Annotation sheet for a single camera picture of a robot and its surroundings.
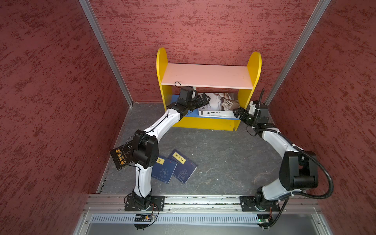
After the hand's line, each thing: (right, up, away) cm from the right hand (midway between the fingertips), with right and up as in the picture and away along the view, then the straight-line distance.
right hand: (236, 114), depth 90 cm
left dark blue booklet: (-45, -33, -6) cm, 56 cm away
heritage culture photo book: (-9, +9, +4) cm, 13 cm away
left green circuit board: (-54, -53, -18) cm, 78 cm away
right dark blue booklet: (-33, -32, -5) cm, 46 cm away
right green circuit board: (+7, -53, -19) cm, 57 cm away
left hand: (-20, +7, -4) cm, 22 cm away
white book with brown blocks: (-8, 0, 0) cm, 8 cm away
